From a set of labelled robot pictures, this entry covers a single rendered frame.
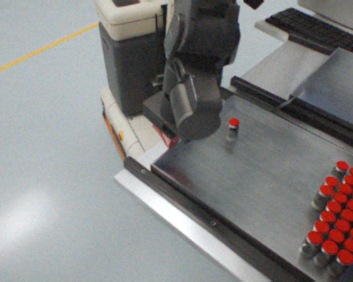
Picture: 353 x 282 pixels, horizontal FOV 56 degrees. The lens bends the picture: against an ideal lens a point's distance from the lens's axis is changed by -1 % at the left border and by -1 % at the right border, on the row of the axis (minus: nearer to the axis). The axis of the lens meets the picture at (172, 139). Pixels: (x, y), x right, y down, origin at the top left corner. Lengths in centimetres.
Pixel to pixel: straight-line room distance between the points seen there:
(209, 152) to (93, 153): 127
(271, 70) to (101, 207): 107
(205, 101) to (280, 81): 48
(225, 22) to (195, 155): 29
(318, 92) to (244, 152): 28
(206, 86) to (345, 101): 49
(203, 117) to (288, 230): 26
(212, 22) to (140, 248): 122
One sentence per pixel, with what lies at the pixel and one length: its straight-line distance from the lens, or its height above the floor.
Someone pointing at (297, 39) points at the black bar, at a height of 89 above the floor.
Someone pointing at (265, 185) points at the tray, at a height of 88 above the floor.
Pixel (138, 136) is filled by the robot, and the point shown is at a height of 28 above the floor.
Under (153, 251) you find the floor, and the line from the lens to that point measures 151.
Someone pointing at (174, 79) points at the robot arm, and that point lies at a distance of 47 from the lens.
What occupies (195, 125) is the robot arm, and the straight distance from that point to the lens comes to 43.
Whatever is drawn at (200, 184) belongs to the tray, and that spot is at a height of 88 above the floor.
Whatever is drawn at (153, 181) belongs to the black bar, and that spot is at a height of 90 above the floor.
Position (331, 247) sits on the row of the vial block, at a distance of 54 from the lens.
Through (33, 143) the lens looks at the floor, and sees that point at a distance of 203.
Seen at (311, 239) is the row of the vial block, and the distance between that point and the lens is 53.
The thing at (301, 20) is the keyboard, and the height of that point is 83.
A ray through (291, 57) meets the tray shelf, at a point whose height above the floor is 88.
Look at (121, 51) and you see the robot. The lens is 139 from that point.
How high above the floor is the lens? 137
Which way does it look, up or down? 46 degrees down
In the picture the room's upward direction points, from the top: straight up
